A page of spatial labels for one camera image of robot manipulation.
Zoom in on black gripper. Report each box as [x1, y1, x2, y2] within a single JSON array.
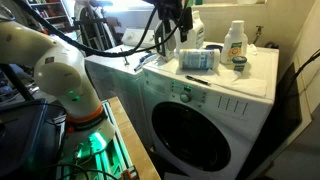
[[156, 0, 193, 33]]

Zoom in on black pen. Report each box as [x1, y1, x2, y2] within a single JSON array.
[[185, 75, 210, 85]]

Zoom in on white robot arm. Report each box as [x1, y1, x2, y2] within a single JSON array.
[[0, 0, 140, 141]]

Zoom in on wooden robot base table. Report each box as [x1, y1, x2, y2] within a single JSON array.
[[108, 97, 161, 180]]

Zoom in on black and white clothes iron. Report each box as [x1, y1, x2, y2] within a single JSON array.
[[154, 20, 176, 61]]

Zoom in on large white detergent jug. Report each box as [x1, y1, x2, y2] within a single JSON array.
[[175, 11, 205, 52]]

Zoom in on blue and white hand brush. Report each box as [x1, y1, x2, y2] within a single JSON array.
[[134, 53, 157, 72]]

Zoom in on metal rod on washer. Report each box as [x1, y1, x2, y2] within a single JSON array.
[[120, 48, 130, 66]]

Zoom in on white detergent bottle yellow label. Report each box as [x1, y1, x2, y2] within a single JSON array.
[[220, 20, 248, 64]]

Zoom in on bicycle in background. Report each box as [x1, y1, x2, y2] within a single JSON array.
[[72, 0, 115, 51]]

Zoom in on white top-load washer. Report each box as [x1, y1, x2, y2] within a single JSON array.
[[84, 27, 156, 148]]

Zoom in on small blue-lidded jar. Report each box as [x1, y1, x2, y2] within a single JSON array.
[[232, 56, 247, 72]]

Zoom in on bookshelf in background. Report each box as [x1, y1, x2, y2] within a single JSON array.
[[27, 0, 71, 32]]

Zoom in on white front-load washing machine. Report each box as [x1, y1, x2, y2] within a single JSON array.
[[143, 47, 279, 180]]

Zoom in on dark grey plastic bin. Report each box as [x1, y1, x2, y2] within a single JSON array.
[[0, 99, 47, 178]]

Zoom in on wall water faucet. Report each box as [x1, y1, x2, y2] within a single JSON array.
[[253, 25, 264, 44]]

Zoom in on green-lit aluminium base frame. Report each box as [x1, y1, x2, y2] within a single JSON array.
[[55, 99, 140, 180]]

